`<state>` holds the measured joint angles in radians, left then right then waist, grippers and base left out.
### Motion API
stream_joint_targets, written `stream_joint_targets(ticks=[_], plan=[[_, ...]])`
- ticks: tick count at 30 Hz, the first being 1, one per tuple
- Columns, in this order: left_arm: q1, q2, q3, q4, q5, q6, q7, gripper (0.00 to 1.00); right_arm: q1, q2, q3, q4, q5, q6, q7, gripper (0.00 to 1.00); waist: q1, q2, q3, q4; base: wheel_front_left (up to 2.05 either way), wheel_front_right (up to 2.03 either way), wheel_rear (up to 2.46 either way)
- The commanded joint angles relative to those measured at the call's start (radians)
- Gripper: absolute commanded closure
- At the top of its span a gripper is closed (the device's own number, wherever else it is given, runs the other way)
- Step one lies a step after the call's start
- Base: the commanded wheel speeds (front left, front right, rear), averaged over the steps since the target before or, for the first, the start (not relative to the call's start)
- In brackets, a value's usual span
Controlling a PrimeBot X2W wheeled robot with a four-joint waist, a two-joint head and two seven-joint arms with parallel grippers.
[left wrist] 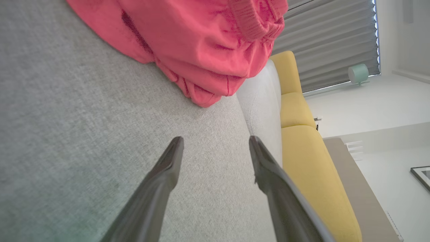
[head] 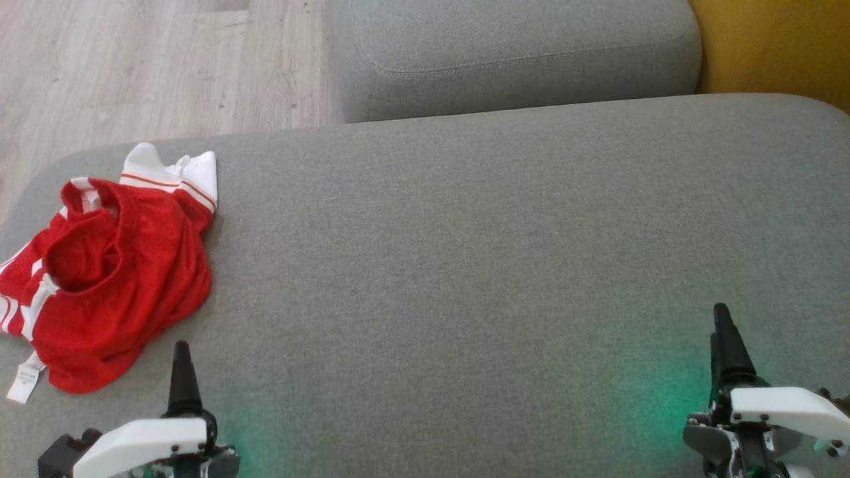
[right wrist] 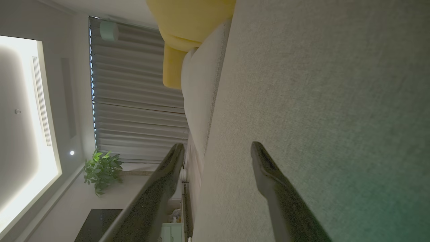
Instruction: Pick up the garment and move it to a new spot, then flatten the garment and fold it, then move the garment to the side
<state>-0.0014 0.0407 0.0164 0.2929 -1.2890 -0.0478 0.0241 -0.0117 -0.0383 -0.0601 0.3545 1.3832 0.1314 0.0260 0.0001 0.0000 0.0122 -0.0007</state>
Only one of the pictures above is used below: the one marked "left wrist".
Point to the mint green table lamp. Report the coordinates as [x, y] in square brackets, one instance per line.
[358, 72]

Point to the narrow yellow sofa backrest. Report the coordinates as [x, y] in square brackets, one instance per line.
[295, 109]

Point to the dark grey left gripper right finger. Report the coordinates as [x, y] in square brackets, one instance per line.
[282, 201]

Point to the wide yellow sofa backrest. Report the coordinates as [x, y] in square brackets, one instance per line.
[312, 174]

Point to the grey pleated curtain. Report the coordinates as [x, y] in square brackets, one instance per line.
[329, 40]

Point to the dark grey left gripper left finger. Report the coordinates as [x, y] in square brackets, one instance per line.
[158, 195]

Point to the wide grey sofa chaise seat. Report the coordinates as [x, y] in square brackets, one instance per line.
[67, 134]

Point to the yellow sofa armrest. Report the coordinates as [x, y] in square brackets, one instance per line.
[287, 70]

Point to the black framed picture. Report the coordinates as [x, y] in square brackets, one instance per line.
[424, 176]

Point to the small white wall fixture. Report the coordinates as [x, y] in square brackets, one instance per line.
[317, 119]

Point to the red jersey with white sleeves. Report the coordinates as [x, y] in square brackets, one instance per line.
[195, 43]

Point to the grey sofa seat cushion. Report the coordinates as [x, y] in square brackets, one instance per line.
[262, 101]

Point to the white slatted wall fixture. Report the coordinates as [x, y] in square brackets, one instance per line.
[354, 150]

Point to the taupe wall panel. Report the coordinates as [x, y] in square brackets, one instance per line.
[362, 195]

